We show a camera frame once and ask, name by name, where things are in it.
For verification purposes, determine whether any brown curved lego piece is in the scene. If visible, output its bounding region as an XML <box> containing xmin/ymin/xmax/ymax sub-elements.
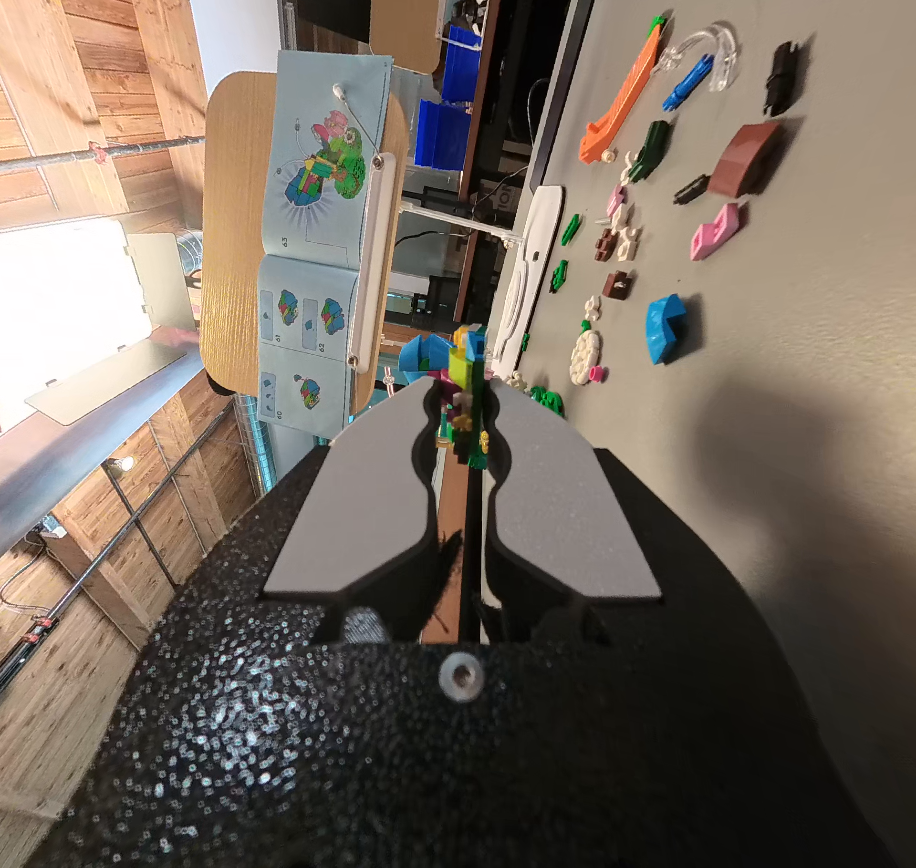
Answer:
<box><xmin>708</xmin><ymin>122</ymin><xmax>785</xmax><ymax>197</ymax></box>

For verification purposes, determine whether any white round lego flower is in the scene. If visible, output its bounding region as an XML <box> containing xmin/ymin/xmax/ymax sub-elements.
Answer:
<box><xmin>569</xmin><ymin>329</ymin><xmax>605</xmax><ymax>385</ymax></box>

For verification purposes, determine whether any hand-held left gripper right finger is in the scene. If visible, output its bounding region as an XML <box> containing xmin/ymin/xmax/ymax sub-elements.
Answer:
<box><xmin>476</xmin><ymin>382</ymin><xmax>664</xmax><ymax>643</ymax></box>

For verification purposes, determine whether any blue lego rod piece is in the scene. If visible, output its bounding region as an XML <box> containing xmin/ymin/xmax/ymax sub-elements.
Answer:
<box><xmin>662</xmin><ymin>54</ymin><xmax>715</xmax><ymax>112</ymax></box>

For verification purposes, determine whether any bright studio light panel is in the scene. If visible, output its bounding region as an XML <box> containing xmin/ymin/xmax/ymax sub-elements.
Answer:
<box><xmin>0</xmin><ymin>217</ymin><xmax>198</xmax><ymax>434</ymax></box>

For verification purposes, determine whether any metal ceiling pipe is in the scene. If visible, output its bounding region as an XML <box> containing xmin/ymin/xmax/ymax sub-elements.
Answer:
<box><xmin>0</xmin><ymin>134</ymin><xmax>209</xmax><ymax>172</ymax></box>

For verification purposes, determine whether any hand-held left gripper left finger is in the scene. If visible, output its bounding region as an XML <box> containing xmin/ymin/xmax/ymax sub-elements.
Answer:
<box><xmin>261</xmin><ymin>379</ymin><xmax>465</xmax><ymax>643</ymax></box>

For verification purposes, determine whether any colourful lego model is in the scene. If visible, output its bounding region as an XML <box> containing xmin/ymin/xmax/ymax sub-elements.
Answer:
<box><xmin>398</xmin><ymin>320</ymin><xmax>500</xmax><ymax>470</ymax></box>

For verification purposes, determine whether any dark green lego piece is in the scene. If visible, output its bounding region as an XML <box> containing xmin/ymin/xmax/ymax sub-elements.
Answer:
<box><xmin>629</xmin><ymin>120</ymin><xmax>673</xmax><ymax>183</ymax></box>

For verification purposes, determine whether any orange long lego piece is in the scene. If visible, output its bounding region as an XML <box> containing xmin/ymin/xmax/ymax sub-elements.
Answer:
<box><xmin>578</xmin><ymin>27</ymin><xmax>664</xmax><ymax>166</ymax></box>

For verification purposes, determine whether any small wooden board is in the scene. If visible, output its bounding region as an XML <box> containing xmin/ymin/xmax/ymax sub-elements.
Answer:
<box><xmin>368</xmin><ymin>0</ymin><xmax>456</xmax><ymax>75</ymax></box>

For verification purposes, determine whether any blue curved lego piece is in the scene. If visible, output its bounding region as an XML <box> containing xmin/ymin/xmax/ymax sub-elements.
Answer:
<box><xmin>645</xmin><ymin>293</ymin><xmax>687</xmax><ymax>367</ymax></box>

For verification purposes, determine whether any lego instruction booklet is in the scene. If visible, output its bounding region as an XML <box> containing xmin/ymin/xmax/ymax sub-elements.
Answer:
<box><xmin>256</xmin><ymin>50</ymin><xmax>395</xmax><ymax>434</ymax></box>

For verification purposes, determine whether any pink lego bracket piece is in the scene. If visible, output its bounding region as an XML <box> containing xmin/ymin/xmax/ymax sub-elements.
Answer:
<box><xmin>689</xmin><ymin>203</ymin><xmax>749</xmax><ymax>262</ymax></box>

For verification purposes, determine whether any wooden book stand board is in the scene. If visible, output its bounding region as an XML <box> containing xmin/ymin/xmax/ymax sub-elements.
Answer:
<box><xmin>199</xmin><ymin>70</ymin><xmax>410</xmax><ymax>418</ymax></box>

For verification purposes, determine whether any white book stand base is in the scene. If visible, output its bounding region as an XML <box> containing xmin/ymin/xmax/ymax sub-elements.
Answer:
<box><xmin>494</xmin><ymin>185</ymin><xmax>567</xmax><ymax>377</ymax></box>

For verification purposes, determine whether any blue storage bin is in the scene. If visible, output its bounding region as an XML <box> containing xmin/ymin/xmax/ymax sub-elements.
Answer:
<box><xmin>441</xmin><ymin>21</ymin><xmax>485</xmax><ymax>104</ymax></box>
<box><xmin>415</xmin><ymin>99</ymin><xmax>474</xmax><ymax>171</ymax></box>

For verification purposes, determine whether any clear curved lego piece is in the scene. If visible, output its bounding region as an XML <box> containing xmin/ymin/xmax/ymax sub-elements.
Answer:
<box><xmin>658</xmin><ymin>20</ymin><xmax>741</xmax><ymax>93</ymax></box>

